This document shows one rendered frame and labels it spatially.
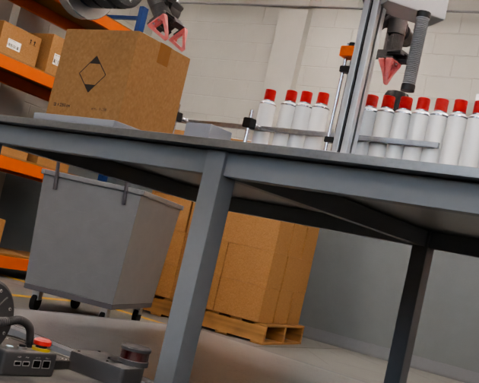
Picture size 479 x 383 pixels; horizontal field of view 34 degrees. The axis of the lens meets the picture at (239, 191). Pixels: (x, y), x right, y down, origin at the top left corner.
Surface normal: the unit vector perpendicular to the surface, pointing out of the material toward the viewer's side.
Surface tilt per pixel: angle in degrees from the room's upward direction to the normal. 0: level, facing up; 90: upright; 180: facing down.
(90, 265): 93
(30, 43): 90
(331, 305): 90
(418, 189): 90
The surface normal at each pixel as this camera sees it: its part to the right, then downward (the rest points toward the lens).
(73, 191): -0.21, -0.07
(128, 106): 0.81, 0.14
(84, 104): -0.54, -0.19
